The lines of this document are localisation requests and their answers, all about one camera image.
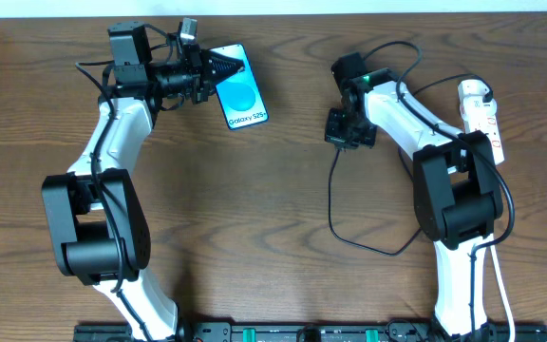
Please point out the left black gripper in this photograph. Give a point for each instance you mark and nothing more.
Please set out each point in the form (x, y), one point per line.
(202, 75)

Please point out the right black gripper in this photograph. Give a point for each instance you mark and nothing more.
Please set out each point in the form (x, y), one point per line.
(348, 134)

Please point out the blue Galaxy smartphone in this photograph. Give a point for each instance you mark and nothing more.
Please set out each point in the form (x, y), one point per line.
(239, 95)

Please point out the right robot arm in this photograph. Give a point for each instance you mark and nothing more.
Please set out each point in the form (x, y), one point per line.
(458, 193)

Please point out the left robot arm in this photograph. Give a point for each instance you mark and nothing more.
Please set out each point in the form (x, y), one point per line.
(97, 227)

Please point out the white USB charger plug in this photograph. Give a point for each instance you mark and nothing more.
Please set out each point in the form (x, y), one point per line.
(474, 107)

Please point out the white power strip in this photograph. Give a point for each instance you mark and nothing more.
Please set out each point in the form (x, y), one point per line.
(487, 125)

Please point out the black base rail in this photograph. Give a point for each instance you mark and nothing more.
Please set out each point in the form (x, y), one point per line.
(398, 330)

